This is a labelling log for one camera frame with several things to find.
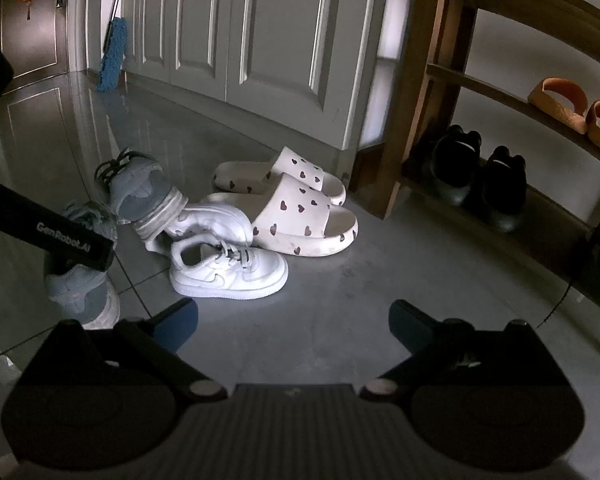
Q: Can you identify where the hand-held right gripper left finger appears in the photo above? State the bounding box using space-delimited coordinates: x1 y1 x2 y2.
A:
40 298 229 403

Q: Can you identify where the white heart print slipper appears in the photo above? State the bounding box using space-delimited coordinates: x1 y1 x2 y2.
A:
212 146 347 207
202 173 359 259

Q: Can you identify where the wooden shoe rack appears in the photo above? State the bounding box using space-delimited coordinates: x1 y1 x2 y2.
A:
350 0 600 321

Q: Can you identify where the blue mop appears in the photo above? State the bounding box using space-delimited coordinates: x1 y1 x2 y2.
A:
96 0 129 94

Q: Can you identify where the grey mesh sneaker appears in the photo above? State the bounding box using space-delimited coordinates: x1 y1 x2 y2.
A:
45 200 121 331
94 147 188 241

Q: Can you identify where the black shoe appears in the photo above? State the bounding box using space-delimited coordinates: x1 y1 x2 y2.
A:
427 125 483 208
480 146 528 233

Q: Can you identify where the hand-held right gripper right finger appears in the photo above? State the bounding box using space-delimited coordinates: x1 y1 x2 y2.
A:
359 299 556 403

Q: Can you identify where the frosted glass panel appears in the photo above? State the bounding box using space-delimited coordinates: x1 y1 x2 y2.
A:
360 0 421 148

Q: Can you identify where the dark brown door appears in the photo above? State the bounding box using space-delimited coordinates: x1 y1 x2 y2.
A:
0 0 88 93

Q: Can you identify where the white sneaker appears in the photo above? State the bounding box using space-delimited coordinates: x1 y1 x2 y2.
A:
145 203 255 256
169 237 289 301

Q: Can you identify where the white panelled cabinet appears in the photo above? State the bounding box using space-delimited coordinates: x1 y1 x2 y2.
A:
77 0 396 153

